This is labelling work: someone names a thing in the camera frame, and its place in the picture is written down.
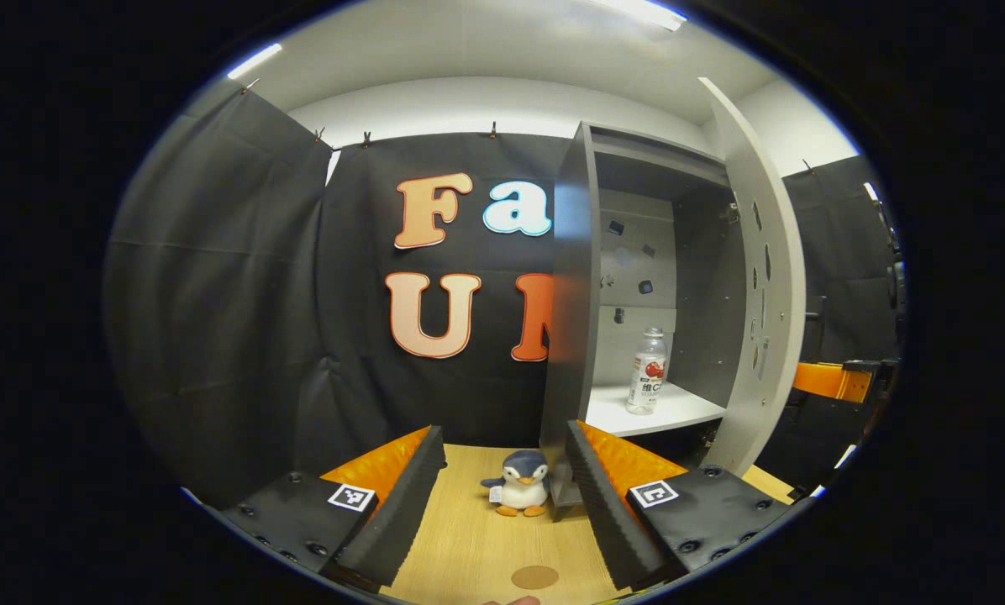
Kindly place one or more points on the white cabinet shelf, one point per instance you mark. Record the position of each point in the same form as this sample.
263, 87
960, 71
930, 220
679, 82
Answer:
679, 410

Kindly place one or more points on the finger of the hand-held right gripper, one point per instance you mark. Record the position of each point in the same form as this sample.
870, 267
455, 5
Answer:
830, 380

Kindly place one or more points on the row of black cloth clips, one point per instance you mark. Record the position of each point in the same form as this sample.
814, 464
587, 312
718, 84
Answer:
366, 139

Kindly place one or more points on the metal door hinge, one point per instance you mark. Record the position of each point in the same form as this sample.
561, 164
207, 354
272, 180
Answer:
731, 212
707, 434

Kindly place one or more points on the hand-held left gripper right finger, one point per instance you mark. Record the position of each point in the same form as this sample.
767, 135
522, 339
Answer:
603, 512

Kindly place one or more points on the dark grey cabinet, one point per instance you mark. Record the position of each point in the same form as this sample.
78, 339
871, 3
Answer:
570, 294

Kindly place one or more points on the black backdrop cloth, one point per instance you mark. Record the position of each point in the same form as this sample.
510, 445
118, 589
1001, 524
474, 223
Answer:
242, 319

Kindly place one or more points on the clear plastic bottle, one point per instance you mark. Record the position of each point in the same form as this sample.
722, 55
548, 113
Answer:
647, 378

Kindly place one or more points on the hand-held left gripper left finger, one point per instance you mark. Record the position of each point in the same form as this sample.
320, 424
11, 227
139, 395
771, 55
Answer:
402, 508

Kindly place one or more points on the penguin plush toy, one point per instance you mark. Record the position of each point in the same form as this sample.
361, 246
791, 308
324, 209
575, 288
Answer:
519, 487

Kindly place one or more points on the ceiling light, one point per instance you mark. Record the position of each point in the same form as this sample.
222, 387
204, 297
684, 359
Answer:
645, 13
255, 60

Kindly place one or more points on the round brown coaster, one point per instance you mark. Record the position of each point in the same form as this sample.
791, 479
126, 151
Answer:
535, 577

